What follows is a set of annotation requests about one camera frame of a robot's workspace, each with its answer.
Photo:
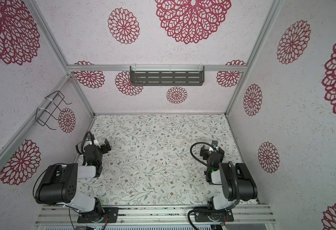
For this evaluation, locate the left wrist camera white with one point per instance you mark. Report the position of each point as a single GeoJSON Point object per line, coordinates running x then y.
{"type": "Point", "coordinates": [93, 141]}

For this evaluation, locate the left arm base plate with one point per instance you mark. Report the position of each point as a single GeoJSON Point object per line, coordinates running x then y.
{"type": "Point", "coordinates": [100, 215]}

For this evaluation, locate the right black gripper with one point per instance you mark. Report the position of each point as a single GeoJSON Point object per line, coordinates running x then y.
{"type": "Point", "coordinates": [205, 153]}

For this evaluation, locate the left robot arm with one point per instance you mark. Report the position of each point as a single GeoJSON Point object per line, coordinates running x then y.
{"type": "Point", "coordinates": [59, 184]}

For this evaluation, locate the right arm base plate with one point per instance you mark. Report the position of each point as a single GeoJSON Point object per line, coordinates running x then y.
{"type": "Point", "coordinates": [201, 214]}

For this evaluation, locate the aluminium front rail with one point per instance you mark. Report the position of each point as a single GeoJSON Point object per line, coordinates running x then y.
{"type": "Point", "coordinates": [157, 215]}

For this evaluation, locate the black wire wall rack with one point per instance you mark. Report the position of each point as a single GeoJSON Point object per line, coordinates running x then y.
{"type": "Point", "coordinates": [46, 112]}

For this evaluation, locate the dark grey wall shelf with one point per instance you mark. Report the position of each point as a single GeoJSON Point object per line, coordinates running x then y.
{"type": "Point", "coordinates": [167, 76]}

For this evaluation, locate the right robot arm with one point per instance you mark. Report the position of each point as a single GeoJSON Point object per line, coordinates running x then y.
{"type": "Point", "coordinates": [234, 178]}

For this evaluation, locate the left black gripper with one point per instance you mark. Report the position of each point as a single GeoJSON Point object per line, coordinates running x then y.
{"type": "Point", "coordinates": [107, 144]}

